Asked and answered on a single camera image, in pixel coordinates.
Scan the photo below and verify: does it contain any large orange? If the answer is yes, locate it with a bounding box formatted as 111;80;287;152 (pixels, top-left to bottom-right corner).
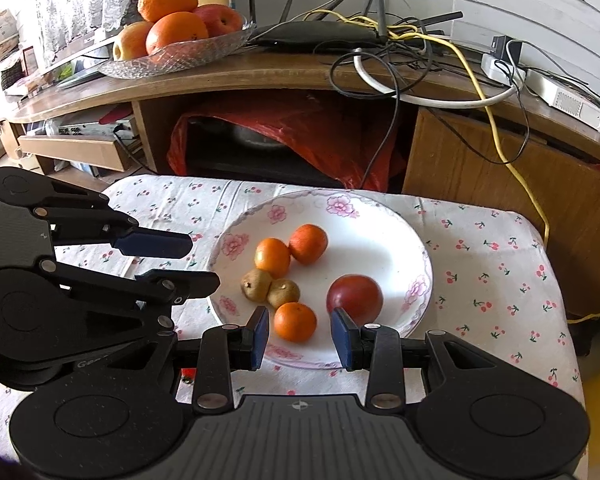
145;12;209;54
137;0;198;23

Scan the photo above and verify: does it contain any yellow network cable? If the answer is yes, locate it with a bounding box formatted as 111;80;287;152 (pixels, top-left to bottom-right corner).
304;8;600;326

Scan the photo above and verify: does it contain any glass fruit dish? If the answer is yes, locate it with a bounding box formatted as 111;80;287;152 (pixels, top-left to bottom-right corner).
98;22;256;79

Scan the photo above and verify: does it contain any yellow apple in dish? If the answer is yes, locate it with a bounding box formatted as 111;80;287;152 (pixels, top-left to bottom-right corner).
112;21;152;61

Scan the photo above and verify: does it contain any small mandarin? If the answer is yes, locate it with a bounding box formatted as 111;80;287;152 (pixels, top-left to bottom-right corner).
274;302;317;344
253;237;291;278

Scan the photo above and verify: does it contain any top large orange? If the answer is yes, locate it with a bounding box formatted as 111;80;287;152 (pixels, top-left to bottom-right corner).
137;0;198;23

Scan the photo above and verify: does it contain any white power strip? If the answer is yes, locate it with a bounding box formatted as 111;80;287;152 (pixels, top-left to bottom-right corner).
480;53;600;132

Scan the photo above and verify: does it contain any red plastic bag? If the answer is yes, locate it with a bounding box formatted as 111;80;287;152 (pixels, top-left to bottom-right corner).
166;90;396;192

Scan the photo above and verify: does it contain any black power cable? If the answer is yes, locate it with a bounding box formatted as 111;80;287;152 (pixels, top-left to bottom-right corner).
328;29;531;191

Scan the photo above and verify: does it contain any black power adapter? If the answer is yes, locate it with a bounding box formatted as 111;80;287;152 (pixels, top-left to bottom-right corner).
490;35;521;65

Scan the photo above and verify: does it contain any wooden tv cabinet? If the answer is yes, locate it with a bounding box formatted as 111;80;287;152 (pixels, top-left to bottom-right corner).
5;52;600;315

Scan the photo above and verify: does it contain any black wifi router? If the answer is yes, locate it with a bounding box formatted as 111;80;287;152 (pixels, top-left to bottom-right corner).
248;0;464;47

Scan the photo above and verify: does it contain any red apple in dish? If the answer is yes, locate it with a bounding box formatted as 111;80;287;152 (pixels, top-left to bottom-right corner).
194;3;244;38

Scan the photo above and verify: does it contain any front large orange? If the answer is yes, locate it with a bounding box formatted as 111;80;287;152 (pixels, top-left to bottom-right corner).
145;12;209;54

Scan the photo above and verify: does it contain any white coiled cable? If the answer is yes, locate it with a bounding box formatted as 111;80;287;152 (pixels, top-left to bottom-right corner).
352;46;519;111

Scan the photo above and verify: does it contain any white floral ceramic bowl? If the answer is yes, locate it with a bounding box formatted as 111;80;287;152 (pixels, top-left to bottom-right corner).
209;190;432;370

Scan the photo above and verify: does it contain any brown longan fruit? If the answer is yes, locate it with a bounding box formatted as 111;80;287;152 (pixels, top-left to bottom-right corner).
240;268;273;304
266;278;301;309

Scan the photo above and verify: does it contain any mandarin orange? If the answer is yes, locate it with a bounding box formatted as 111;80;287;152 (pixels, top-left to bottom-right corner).
288;224;328;266

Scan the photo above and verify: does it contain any dark red apple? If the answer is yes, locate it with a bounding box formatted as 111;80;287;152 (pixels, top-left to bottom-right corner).
326;274;384;325

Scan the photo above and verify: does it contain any red cherry tomato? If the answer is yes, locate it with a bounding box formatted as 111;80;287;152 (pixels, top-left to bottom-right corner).
181;368;197;385

